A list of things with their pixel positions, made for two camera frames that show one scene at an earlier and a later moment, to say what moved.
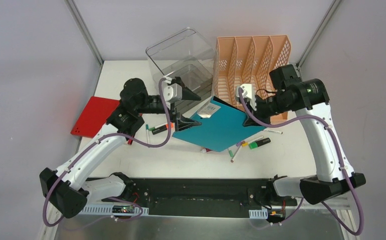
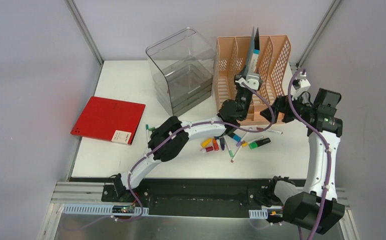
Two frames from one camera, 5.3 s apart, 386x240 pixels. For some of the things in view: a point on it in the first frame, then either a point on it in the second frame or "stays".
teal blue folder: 221,127 → 253,54
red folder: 93,117 stays
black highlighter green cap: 255,145 stays
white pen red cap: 274,131 stays
